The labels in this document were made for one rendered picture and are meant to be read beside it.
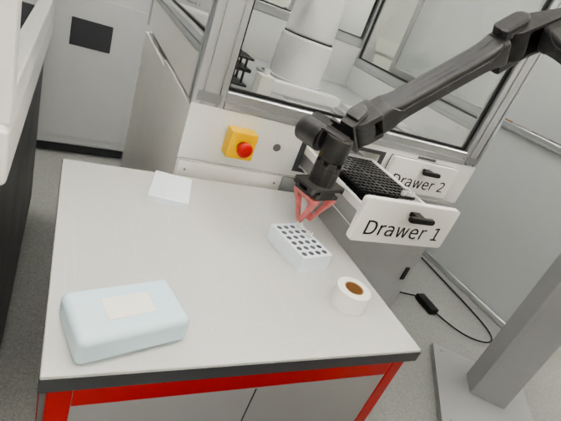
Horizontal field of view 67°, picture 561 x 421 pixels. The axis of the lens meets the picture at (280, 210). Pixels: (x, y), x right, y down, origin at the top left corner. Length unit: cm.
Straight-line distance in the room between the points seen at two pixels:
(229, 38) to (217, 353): 68
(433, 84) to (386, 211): 28
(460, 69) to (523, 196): 192
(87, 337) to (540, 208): 253
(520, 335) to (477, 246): 108
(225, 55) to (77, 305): 65
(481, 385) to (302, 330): 148
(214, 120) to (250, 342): 58
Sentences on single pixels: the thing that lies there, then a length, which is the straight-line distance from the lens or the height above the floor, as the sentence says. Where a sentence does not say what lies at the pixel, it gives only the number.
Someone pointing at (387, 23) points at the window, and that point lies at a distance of 121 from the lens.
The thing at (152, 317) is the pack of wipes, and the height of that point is 80.
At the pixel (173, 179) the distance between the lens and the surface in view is 103.
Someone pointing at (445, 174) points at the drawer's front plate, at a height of 91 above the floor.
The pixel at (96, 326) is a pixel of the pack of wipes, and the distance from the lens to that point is 59.
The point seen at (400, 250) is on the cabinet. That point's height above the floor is 58.
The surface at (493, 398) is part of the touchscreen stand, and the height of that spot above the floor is 7.
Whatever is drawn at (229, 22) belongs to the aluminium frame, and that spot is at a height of 114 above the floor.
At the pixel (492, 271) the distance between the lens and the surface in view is 292.
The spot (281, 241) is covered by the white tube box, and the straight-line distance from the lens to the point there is 90.
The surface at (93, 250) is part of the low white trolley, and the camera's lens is 78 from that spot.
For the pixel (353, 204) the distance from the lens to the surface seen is 98.
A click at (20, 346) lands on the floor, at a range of 165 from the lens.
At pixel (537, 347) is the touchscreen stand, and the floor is 39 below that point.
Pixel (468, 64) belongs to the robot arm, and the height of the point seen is 123.
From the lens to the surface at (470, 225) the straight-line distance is 300.
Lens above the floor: 123
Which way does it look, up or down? 25 degrees down
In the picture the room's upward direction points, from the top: 22 degrees clockwise
